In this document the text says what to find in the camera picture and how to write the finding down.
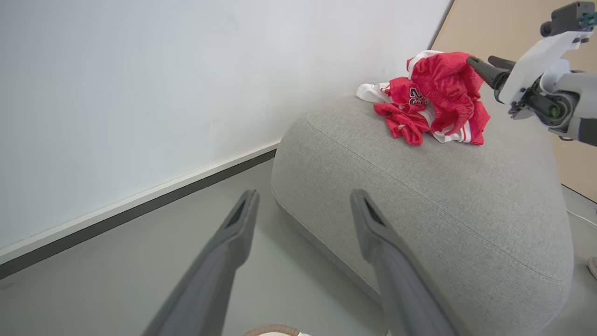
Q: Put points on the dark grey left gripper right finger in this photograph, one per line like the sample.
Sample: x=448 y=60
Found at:
x=401 y=289

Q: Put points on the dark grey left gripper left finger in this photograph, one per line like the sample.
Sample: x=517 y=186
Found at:
x=210 y=284

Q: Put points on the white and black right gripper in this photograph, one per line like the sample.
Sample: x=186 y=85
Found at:
x=531 y=65

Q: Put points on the red shorts with white stripes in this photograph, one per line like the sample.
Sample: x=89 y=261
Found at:
x=447 y=88

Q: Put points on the red basketball jersey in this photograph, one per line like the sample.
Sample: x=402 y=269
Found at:
x=401 y=119

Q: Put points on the white perforated laundry basket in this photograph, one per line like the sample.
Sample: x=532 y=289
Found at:
x=273 y=330

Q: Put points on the grey fabric sofa seat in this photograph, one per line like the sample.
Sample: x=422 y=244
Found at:
x=443 y=200

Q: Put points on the black skirting strip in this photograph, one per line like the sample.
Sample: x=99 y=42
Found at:
x=140 y=215

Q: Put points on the grey shoe tip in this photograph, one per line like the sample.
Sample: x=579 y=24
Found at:
x=593 y=268

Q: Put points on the dark wrist camera box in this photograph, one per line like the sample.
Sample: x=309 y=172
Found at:
x=566 y=16

